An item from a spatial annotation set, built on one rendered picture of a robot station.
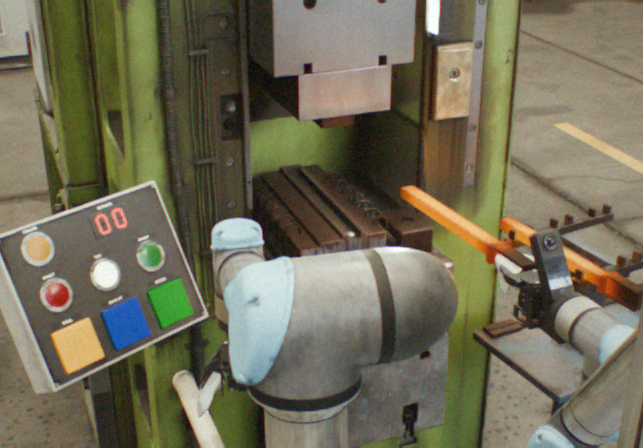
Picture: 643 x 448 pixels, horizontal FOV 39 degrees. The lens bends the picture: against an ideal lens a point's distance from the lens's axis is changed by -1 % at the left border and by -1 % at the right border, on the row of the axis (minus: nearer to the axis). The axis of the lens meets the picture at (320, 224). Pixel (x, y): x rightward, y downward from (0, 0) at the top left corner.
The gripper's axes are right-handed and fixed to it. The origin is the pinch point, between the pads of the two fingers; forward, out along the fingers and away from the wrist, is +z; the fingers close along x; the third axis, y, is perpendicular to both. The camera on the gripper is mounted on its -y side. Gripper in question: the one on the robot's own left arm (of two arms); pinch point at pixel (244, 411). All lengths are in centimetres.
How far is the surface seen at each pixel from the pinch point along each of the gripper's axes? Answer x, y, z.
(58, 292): -30.7, -15.8, -15.7
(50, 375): -32.2, -7.0, -4.8
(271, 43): 9, -48, -49
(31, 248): -34.7, -18.2, -23.2
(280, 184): 12, -82, -5
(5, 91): -149, -495, 95
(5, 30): -155, -548, 65
